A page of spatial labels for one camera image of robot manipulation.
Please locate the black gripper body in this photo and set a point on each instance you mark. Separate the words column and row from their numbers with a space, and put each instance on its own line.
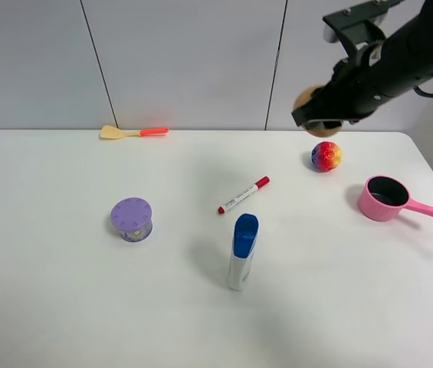
column 357, row 87

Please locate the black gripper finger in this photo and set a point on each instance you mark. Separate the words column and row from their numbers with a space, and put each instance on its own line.
column 315, row 115

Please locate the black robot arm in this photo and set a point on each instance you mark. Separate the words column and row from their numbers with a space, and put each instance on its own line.
column 408, row 54

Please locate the rainbow textured ball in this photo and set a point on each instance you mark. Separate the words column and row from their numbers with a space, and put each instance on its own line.
column 326, row 156

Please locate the red whiteboard marker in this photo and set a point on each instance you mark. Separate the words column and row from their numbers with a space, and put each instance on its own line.
column 243, row 195

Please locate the pink toy saucepan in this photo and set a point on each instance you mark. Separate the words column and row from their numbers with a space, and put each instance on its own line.
column 383, row 198

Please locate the white bottle blue cap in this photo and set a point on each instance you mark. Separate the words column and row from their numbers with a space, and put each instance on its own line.
column 242, row 251

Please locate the purple round container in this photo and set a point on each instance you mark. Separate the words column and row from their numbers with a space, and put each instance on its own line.
column 132, row 218

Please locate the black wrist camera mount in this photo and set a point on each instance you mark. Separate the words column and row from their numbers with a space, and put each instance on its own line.
column 358, row 24

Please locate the yellow spatula orange handle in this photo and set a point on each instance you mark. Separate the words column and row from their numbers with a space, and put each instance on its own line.
column 113, row 133

